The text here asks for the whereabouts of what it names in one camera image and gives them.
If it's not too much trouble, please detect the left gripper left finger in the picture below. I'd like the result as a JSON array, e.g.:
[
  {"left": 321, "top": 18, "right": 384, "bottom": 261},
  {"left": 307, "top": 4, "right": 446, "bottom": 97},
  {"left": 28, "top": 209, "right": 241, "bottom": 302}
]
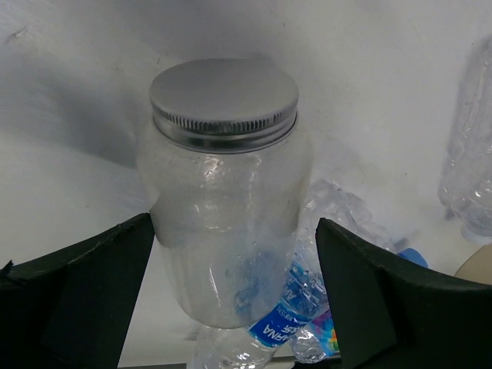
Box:
[{"left": 1, "top": 213, "right": 155, "bottom": 368}]

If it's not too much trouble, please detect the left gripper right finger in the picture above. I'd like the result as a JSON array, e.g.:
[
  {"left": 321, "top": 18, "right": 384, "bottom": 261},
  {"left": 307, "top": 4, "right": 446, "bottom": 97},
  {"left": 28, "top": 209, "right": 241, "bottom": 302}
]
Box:
[{"left": 315, "top": 218, "right": 491, "bottom": 368}]

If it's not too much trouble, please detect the clear jar silver lid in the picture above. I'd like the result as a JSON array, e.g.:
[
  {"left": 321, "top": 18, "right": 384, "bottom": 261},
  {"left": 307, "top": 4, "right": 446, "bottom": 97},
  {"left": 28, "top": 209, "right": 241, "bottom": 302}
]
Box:
[{"left": 137, "top": 58, "right": 313, "bottom": 328}]

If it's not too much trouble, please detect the beige cat bin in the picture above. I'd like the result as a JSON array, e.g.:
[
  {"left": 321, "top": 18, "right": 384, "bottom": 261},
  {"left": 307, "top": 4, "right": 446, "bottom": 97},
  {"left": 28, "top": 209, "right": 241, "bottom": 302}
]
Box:
[{"left": 454, "top": 244, "right": 492, "bottom": 285}]

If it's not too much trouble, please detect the small bottle blue cap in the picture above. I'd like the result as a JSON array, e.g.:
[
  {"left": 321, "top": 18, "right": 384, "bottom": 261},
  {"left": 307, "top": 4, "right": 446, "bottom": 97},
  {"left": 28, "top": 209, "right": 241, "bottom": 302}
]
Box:
[{"left": 290, "top": 244, "right": 428, "bottom": 364}]

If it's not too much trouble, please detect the blue label crushed bottle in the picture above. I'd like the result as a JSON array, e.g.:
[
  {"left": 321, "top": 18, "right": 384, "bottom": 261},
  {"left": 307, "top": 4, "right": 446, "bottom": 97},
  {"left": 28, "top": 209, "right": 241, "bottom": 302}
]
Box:
[{"left": 188, "top": 178, "right": 397, "bottom": 369}]

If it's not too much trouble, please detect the clear bottle white cap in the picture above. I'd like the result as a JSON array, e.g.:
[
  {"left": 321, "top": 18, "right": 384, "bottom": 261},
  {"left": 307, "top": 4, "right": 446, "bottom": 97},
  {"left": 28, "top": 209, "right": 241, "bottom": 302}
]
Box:
[{"left": 437, "top": 35, "right": 491, "bottom": 245}]

